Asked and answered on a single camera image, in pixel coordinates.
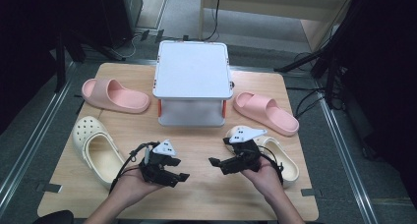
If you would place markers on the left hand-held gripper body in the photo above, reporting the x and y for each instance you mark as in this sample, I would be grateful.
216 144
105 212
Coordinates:
154 170

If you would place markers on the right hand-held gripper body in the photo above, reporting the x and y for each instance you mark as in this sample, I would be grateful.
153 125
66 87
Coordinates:
246 155

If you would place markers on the cream clog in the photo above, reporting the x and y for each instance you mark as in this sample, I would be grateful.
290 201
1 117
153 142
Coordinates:
88 132
289 168

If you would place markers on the pink slipper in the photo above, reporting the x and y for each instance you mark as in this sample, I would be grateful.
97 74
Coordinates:
121 99
262 106

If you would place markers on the white storage box with lid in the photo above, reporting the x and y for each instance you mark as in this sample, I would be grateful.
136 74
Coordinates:
191 70

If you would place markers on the person's left hand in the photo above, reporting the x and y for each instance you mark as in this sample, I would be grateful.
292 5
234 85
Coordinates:
134 186

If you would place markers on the person's right hand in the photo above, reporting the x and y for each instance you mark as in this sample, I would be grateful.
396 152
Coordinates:
267 179

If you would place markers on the dark tape piece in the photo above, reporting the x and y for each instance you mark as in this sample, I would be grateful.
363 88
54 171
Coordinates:
49 187
311 192

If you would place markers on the black tripod stand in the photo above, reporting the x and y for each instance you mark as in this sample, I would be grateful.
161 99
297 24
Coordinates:
327 70
60 63

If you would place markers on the dark cabinet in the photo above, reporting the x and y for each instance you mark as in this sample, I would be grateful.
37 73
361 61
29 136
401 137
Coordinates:
128 11

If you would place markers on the metal floor rail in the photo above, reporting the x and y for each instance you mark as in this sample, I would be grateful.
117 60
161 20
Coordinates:
32 145
347 158

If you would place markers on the light wooden furniture frame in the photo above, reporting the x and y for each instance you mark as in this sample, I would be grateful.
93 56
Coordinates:
262 1

